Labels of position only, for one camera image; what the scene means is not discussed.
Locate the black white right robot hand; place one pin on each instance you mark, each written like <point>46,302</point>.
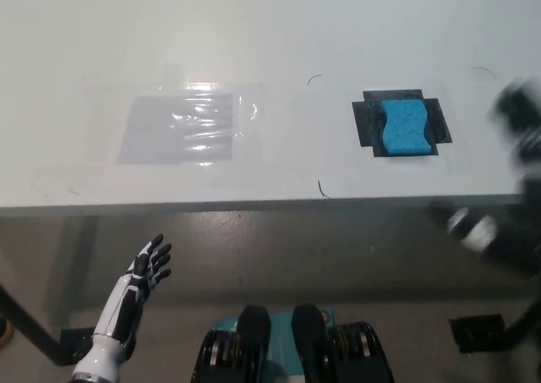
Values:
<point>520,112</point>

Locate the black teal robot body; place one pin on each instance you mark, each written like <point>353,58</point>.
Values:
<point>304,345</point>

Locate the clear plastic sheet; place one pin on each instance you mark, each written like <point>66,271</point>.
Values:
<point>177,129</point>

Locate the blue soft sponge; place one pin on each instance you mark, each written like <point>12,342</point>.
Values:
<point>404,127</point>

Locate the black tape mark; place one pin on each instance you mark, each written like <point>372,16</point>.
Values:
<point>367,121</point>

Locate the black table leg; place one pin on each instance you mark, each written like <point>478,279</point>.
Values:
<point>526,319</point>
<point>29,324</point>

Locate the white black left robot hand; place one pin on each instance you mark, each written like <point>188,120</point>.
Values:
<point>127,292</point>

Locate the clear plastic film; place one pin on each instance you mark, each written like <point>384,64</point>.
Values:
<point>249,108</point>

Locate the black floor plate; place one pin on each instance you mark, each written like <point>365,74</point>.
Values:
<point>475,332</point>
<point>78,343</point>

